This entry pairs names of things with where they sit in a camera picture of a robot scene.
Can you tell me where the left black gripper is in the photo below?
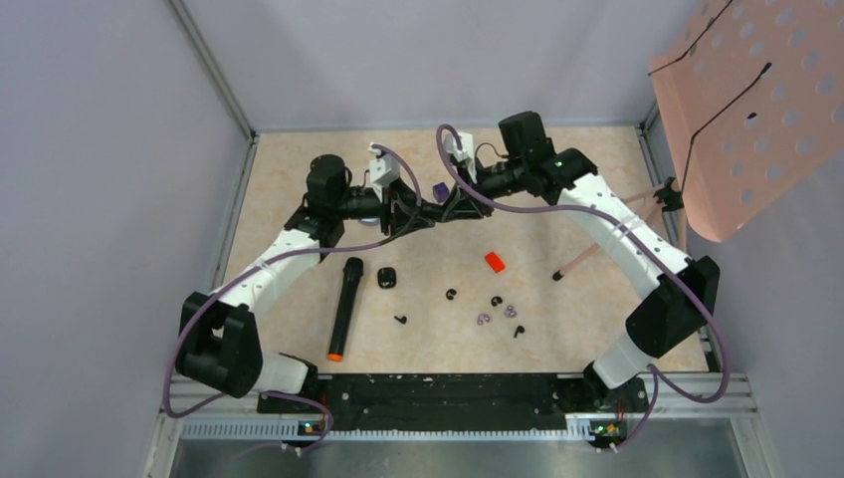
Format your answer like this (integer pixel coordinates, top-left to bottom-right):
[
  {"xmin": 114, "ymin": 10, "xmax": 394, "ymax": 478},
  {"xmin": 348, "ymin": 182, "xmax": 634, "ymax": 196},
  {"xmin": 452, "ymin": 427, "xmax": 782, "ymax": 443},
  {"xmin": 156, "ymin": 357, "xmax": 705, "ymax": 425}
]
[{"xmin": 333, "ymin": 176, "xmax": 435, "ymax": 236}]

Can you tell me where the small black earbud case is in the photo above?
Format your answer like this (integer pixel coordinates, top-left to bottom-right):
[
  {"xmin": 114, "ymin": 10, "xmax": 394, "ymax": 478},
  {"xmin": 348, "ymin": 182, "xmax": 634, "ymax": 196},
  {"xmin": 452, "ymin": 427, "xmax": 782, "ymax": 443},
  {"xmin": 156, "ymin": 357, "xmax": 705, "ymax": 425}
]
[{"xmin": 376, "ymin": 267, "xmax": 397, "ymax": 290}]

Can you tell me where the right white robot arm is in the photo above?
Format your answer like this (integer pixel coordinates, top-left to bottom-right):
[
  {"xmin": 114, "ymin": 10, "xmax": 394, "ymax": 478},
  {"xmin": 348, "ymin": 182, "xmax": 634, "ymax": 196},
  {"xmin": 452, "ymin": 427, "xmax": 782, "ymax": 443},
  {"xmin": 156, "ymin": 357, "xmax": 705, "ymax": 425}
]
[{"xmin": 435, "ymin": 112, "xmax": 720, "ymax": 410}]

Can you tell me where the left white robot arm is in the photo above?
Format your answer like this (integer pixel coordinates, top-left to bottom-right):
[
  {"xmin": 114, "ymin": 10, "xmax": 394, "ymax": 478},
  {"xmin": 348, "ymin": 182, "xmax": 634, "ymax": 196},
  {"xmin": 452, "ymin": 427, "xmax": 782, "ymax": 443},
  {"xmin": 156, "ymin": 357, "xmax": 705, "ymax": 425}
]
[{"xmin": 172, "ymin": 143, "xmax": 424, "ymax": 412}]

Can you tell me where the purple white green brick stack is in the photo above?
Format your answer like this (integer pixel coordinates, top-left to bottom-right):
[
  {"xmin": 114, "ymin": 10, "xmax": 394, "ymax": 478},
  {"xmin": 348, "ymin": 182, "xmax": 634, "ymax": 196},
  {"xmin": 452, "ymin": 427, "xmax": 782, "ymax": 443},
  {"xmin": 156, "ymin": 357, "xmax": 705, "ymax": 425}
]
[{"xmin": 432, "ymin": 182, "xmax": 451, "ymax": 204}]

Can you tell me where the red block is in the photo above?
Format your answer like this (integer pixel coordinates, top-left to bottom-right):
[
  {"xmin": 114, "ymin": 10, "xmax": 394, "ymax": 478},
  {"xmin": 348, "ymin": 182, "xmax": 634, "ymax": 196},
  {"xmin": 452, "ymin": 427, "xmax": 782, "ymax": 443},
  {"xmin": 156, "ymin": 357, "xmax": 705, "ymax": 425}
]
[{"xmin": 484, "ymin": 251, "xmax": 507, "ymax": 274}]

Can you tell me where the black microphone orange end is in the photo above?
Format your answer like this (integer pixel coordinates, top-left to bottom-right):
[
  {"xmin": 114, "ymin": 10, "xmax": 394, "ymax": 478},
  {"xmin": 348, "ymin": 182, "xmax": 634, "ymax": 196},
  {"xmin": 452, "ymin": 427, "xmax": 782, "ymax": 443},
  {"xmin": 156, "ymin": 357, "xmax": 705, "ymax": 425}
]
[{"xmin": 326, "ymin": 257, "xmax": 364, "ymax": 362}]

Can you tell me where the pink perforated music stand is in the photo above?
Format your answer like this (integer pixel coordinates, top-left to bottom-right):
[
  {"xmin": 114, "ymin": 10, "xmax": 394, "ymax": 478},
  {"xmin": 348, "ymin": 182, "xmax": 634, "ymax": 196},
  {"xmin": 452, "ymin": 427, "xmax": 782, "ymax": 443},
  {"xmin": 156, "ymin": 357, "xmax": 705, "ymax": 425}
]
[{"xmin": 551, "ymin": 0, "xmax": 844, "ymax": 283}]

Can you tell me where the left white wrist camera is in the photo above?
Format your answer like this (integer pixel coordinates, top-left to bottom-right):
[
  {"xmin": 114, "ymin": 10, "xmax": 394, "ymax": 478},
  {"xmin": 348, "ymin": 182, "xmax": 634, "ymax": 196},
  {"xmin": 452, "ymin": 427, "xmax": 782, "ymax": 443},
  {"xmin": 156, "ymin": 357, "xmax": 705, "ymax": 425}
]
[{"xmin": 368, "ymin": 142, "xmax": 400, "ymax": 198}]

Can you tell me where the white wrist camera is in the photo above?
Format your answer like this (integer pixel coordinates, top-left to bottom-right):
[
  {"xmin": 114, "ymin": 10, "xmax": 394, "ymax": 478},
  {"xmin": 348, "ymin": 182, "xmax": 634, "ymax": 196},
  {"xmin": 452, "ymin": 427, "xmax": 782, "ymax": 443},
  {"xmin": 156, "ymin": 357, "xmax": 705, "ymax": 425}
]
[
  {"xmin": 368, "ymin": 142, "xmax": 400, "ymax": 198},
  {"xmin": 445, "ymin": 131, "xmax": 477, "ymax": 183}
]

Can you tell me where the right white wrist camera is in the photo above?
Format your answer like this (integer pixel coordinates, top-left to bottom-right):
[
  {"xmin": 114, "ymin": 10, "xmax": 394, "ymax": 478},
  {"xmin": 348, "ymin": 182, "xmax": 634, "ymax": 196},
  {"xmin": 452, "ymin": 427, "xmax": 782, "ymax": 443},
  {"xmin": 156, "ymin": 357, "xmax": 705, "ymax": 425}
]
[{"xmin": 445, "ymin": 131, "xmax": 477, "ymax": 183}]

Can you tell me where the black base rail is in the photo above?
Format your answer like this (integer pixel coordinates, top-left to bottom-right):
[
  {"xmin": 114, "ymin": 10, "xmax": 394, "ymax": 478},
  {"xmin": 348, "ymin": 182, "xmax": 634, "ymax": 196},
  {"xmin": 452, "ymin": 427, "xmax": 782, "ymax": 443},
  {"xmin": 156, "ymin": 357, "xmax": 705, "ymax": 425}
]
[{"xmin": 257, "ymin": 372, "xmax": 651, "ymax": 437}]

